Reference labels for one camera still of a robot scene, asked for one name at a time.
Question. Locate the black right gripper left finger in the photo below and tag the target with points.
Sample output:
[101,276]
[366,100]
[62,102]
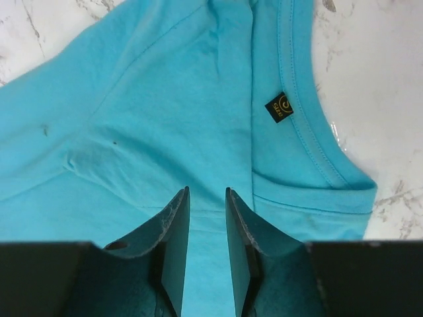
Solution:
[139,274]

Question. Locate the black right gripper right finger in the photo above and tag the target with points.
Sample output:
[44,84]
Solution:
[274,274]

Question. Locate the teal t shirt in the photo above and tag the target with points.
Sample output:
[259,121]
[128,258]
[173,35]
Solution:
[161,95]

